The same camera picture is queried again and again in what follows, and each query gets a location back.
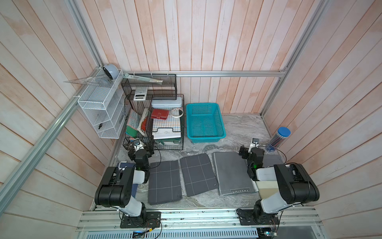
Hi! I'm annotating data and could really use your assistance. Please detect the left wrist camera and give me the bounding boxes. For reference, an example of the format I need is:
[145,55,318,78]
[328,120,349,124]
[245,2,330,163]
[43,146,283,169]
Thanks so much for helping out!
[132,138,144,151]

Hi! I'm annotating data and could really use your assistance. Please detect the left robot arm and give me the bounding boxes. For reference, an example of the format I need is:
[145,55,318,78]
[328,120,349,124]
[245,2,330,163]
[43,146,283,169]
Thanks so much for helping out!
[94,146,154,228]

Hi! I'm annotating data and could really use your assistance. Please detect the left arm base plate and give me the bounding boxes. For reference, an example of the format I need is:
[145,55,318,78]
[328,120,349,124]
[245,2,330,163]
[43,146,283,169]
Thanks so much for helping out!
[120,211,161,229]

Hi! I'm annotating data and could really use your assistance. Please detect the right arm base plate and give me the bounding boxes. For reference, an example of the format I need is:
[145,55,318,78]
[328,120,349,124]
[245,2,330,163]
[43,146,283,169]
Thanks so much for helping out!
[236,208,280,226]

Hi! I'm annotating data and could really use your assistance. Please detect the navy striped folded pillowcase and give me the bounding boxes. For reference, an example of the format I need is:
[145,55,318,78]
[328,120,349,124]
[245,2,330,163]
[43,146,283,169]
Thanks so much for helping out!
[117,161,138,198]

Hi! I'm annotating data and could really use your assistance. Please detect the white pencil case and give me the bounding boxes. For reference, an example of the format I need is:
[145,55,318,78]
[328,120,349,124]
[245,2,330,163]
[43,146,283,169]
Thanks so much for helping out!
[151,97,183,109]

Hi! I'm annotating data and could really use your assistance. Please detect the white round alarm clock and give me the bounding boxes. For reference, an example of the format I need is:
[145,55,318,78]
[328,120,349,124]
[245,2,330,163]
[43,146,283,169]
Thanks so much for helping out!
[102,64,119,80]

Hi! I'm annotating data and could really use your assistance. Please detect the beige grey pillowcase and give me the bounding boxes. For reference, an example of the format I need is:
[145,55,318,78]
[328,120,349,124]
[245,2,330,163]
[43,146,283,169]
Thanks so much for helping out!
[256,154,284,199]

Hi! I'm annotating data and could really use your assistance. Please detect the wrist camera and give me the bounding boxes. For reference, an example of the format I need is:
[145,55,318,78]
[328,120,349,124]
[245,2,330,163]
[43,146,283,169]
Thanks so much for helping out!
[249,138,259,150]
[132,138,144,151]

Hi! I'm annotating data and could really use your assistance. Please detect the teal plastic basket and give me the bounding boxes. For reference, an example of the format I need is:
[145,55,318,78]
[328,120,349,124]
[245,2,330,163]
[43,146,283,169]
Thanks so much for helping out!
[186,103,226,143]

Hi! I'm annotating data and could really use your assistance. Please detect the clear triangle ruler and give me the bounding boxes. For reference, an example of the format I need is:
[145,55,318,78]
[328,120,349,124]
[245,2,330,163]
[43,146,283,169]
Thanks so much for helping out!
[64,76,105,86]

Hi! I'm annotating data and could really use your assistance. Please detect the white wire shelf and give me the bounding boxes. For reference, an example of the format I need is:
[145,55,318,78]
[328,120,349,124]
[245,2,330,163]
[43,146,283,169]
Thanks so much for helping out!
[78,69,126,139]

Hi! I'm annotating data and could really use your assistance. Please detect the green book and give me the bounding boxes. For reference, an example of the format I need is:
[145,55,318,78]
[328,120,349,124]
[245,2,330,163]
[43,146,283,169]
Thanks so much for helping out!
[125,110,141,137]

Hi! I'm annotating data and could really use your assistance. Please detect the blue lid pencil tube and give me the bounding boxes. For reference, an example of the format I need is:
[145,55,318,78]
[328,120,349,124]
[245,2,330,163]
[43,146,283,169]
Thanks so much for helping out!
[266,127,291,152]

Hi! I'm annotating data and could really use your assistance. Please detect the white calculator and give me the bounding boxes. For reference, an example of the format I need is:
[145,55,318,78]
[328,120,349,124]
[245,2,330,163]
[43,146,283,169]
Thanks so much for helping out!
[133,87,148,101]

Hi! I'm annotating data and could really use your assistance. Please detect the checkered notebook stack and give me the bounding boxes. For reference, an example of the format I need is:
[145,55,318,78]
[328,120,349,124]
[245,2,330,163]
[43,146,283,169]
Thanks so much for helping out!
[152,108,183,139]

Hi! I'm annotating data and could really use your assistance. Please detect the black wire top basket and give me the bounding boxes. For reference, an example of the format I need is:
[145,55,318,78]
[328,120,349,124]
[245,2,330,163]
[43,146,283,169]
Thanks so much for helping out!
[121,73,178,101]

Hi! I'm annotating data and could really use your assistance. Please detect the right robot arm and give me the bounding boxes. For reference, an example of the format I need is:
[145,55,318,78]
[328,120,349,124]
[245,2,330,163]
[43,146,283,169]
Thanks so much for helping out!
[236,146,320,226]

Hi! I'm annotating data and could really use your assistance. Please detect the red wallet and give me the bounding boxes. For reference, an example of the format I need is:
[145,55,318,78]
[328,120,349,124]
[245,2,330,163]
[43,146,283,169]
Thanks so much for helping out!
[150,109,170,120]

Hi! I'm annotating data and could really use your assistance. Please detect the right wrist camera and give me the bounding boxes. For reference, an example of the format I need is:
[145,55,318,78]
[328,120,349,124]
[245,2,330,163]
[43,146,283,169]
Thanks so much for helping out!
[249,138,259,150]

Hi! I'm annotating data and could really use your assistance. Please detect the black wire organizer rack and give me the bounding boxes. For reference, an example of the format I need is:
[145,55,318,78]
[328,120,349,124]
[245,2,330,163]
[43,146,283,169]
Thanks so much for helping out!
[123,95,185,150]

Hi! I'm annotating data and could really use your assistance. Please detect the dark grid pillowcase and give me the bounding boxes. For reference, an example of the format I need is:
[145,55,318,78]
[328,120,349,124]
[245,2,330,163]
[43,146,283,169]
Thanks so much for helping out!
[180,153,218,197]
[148,160,183,205]

